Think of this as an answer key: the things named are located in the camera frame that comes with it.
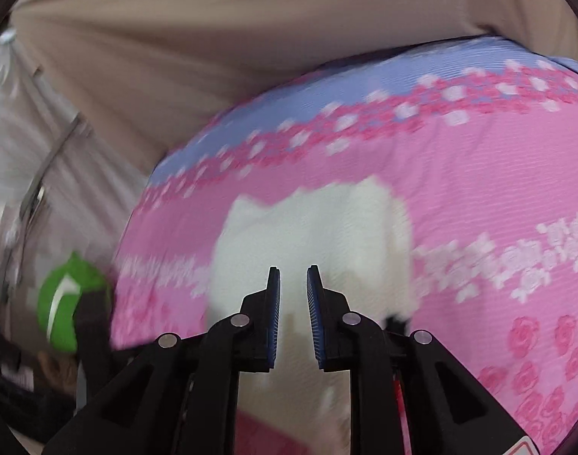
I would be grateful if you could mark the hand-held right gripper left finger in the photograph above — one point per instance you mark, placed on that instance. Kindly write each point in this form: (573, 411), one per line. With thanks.
(272, 322)

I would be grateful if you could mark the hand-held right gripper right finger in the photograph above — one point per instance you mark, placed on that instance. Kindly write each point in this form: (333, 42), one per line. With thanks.
(315, 322)

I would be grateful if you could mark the white red black knit sweater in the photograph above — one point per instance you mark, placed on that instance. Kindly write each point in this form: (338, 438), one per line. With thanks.
(317, 232)

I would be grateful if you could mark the person's left hand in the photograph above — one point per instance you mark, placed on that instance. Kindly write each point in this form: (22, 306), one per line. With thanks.
(56, 372)

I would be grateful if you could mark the metal rod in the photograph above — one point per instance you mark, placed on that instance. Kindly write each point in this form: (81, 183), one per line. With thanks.
(56, 151)

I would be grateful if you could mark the grey curtain cloth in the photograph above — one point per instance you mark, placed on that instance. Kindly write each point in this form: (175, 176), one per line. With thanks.
(28, 104)

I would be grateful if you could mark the pink floral bedsheet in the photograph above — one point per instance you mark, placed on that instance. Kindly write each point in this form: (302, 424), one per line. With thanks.
(459, 175)

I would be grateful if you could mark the beige backdrop cloth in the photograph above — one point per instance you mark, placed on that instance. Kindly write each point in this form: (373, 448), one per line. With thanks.
(222, 33)

